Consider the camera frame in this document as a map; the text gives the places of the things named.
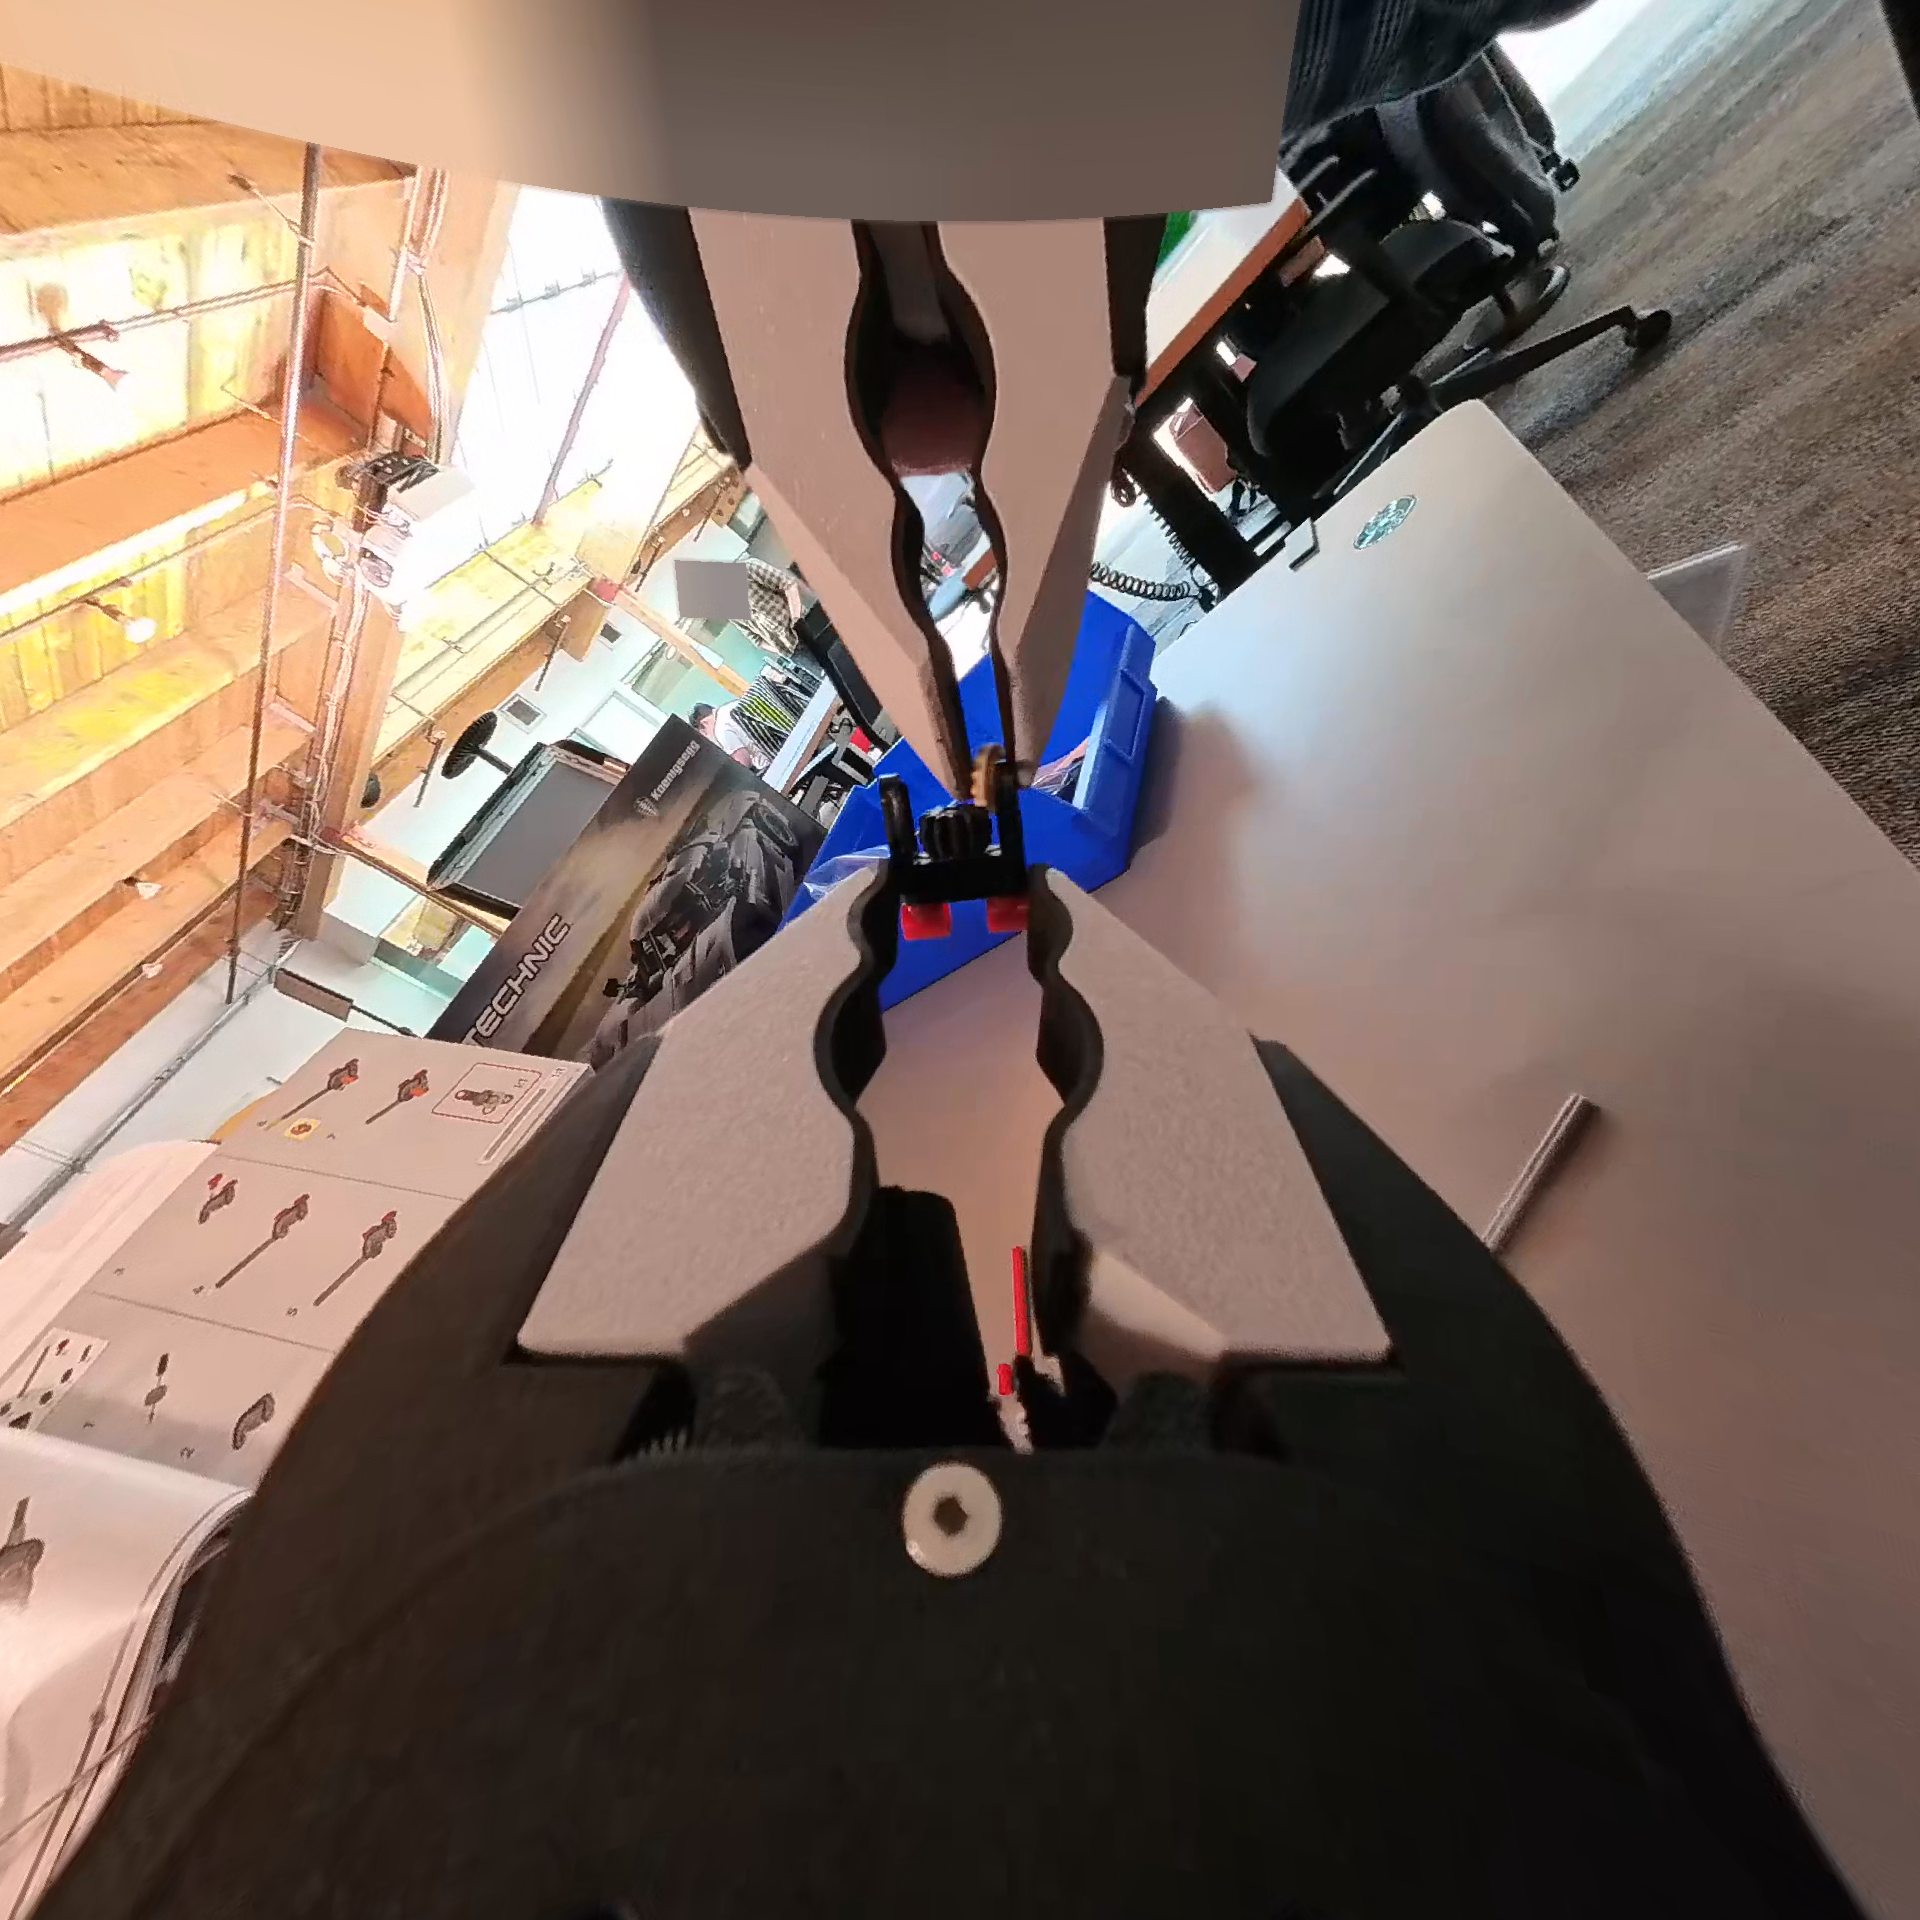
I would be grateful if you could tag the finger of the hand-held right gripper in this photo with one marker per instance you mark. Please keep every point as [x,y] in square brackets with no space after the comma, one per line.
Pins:
[796,389]
[1050,405]

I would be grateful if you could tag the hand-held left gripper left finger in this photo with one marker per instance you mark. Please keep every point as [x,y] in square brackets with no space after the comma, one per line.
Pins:
[704,1141]

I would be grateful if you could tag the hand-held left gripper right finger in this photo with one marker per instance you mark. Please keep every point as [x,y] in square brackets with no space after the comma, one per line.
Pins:
[1201,1172]

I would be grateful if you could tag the tan lego gear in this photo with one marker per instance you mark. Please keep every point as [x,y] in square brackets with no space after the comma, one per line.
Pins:
[991,775]

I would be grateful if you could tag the black lego assembly red bushes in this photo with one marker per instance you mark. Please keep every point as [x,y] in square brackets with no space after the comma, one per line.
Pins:
[961,863]

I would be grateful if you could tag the long red lego axle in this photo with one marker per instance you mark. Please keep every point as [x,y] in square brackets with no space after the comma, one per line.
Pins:
[1021,1298]

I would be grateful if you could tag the lego set box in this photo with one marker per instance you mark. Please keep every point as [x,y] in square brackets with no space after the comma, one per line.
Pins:
[662,902]

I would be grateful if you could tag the grey lego axle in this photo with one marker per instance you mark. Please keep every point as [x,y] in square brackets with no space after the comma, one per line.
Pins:
[1538,1173]

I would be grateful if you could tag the lego instruction booklet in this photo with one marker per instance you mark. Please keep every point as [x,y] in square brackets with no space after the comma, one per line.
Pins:
[224,1276]

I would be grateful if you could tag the wooden edged desk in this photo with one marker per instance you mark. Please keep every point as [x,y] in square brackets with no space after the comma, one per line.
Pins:
[1224,284]

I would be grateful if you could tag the round green and white sticker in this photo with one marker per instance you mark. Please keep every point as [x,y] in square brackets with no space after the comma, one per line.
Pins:
[1386,521]

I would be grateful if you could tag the black monitor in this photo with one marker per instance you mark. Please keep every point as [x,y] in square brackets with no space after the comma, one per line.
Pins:
[517,833]

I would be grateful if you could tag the black office chair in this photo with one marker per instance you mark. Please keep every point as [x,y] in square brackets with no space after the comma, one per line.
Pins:
[1394,301]

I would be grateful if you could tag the blue plastic bin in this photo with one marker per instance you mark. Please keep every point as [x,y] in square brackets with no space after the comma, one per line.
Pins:
[1102,780]

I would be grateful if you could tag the clear plastic sheet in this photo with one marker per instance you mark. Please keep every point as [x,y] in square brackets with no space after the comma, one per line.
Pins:
[1704,593]

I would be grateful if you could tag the white ceiling camera fixture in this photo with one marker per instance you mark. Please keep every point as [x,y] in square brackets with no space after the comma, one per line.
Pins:
[413,518]

